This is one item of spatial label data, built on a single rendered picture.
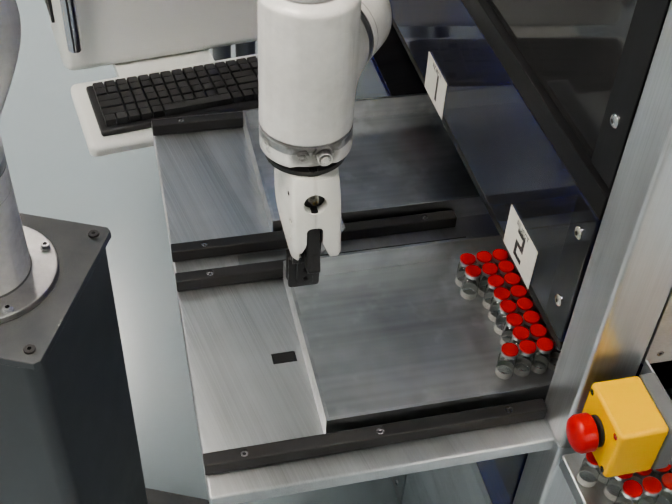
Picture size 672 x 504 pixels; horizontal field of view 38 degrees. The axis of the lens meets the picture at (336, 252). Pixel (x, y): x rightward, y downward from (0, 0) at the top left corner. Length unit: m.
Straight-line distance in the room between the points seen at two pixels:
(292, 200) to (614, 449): 0.41
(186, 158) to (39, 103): 1.75
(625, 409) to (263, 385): 0.42
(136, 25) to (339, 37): 1.06
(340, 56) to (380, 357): 0.51
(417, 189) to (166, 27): 0.62
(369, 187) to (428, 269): 0.18
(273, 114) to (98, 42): 1.01
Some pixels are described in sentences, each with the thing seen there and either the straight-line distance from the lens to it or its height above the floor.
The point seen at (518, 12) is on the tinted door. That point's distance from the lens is 1.14.
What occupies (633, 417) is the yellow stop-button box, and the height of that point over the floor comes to 1.03.
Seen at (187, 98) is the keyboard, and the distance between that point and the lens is 1.70.
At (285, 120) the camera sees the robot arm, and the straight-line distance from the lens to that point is 0.82.
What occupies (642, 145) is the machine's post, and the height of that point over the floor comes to 1.29.
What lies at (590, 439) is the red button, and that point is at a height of 1.01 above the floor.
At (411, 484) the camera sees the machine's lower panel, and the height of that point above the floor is 0.23.
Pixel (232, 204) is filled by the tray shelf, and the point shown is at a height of 0.88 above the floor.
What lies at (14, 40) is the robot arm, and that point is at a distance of 1.18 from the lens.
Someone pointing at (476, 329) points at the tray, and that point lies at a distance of 1.25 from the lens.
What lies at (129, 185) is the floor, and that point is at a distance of 2.83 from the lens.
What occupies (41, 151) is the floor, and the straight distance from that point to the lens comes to 3.00.
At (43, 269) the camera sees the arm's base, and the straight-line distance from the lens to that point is 1.35.
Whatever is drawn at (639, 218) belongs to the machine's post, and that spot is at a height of 1.23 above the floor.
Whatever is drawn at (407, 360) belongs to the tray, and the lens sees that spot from 1.20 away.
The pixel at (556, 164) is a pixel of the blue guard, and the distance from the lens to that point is 1.05.
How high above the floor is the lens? 1.80
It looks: 44 degrees down
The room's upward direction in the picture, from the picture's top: 4 degrees clockwise
